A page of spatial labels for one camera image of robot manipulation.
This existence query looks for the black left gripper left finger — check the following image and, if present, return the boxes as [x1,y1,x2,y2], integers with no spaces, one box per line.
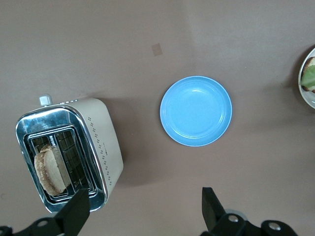
[13,188,91,236]

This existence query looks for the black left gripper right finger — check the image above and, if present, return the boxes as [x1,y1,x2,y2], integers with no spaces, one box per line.
[200,187,261,236]

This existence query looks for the toasted bread slice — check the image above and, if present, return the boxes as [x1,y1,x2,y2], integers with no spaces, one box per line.
[302,57,315,93]
[33,144,67,197]

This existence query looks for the green lettuce leaf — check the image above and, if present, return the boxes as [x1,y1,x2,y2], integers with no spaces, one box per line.
[300,65,315,87]

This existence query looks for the blue plate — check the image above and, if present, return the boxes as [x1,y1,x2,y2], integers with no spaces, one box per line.
[159,75,233,148]

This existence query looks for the beige plate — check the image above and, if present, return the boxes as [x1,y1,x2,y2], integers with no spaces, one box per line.
[297,46,315,109]

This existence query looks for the beige and chrome toaster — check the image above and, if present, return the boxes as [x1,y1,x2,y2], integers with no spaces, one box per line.
[15,94,125,214]

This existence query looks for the small brown tape patch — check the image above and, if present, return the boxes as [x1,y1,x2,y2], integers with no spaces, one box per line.
[151,43,163,56]

